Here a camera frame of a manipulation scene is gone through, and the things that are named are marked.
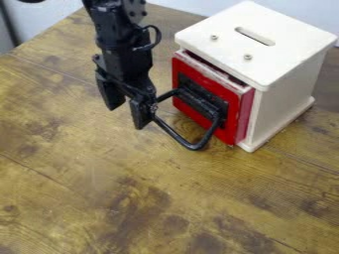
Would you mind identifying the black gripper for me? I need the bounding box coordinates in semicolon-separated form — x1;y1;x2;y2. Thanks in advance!
82;0;157;130

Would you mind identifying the red drawer with black handle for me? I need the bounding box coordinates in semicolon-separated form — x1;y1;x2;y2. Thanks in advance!
154;50;254;151

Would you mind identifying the white wooden box cabinet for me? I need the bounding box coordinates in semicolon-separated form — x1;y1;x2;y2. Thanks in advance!
174;1;337;152

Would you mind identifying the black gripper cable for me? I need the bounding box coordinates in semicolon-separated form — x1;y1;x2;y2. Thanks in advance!
130;24;162;53

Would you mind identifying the dark pole at wall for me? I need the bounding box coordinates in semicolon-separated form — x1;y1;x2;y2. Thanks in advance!
0;0;19;47

